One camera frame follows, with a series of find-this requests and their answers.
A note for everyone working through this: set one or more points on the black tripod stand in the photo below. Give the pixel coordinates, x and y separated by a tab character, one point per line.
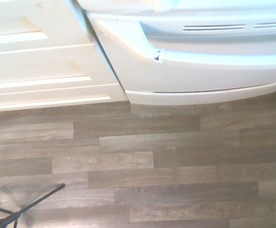
14	213

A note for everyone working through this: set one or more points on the white oven bottom drawer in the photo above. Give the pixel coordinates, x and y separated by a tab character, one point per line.
187	98

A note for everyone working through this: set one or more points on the cream kitchen cabinet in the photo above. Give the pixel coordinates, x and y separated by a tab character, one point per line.
40	59

